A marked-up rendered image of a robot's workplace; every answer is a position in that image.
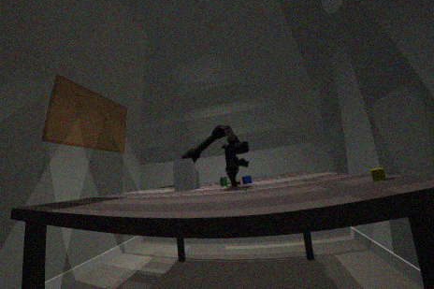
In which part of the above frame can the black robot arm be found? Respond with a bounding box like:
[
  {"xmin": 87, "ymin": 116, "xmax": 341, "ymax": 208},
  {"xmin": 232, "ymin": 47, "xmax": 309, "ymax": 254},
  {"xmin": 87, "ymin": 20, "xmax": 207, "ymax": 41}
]
[{"xmin": 182, "ymin": 124, "xmax": 249, "ymax": 167}]

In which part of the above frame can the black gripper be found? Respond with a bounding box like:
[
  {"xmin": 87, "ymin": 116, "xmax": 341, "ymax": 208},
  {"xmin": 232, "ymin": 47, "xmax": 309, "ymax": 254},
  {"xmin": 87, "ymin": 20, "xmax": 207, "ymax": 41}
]
[{"xmin": 225, "ymin": 155, "xmax": 239, "ymax": 185}]

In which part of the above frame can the blue block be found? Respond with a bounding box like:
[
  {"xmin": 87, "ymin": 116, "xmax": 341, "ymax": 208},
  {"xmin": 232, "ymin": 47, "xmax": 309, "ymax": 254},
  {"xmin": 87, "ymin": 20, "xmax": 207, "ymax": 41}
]
[{"xmin": 242, "ymin": 176, "xmax": 252, "ymax": 184}]

